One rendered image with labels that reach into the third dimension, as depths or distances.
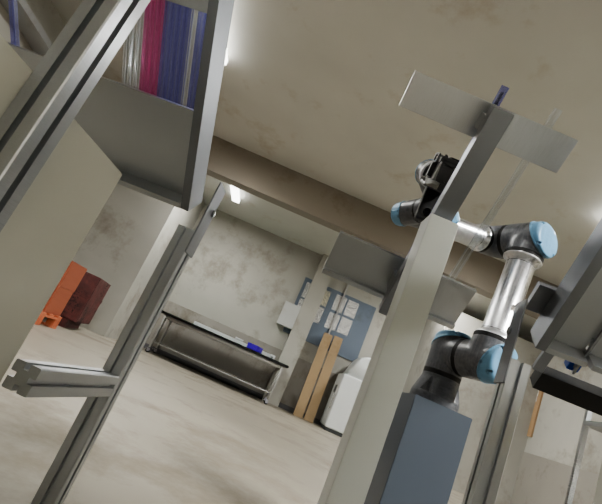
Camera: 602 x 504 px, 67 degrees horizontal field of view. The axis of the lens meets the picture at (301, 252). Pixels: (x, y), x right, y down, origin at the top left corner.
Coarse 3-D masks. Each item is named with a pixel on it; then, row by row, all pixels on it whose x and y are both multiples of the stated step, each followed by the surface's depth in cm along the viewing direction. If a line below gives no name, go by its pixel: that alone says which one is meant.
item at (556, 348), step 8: (552, 344) 88; (560, 344) 89; (552, 352) 86; (560, 352) 86; (568, 352) 87; (576, 352) 88; (584, 352) 89; (568, 360) 86; (576, 360) 86; (584, 360) 86; (592, 360) 86; (600, 360) 87; (592, 368) 85; (600, 368) 85
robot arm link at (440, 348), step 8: (440, 336) 143; (448, 336) 141; (456, 336) 140; (464, 336) 140; (432, 344) 145; (440, 344) 141; (448, 344) 139; (456, 344) 137; (432, 352) 143; (440, 352) 140; (448, 352) 137; (432, 360) 141; (440, 360) 139; (448, 360) 137; (440, 368) 138; (448, 368) 138; (456, 376) 138
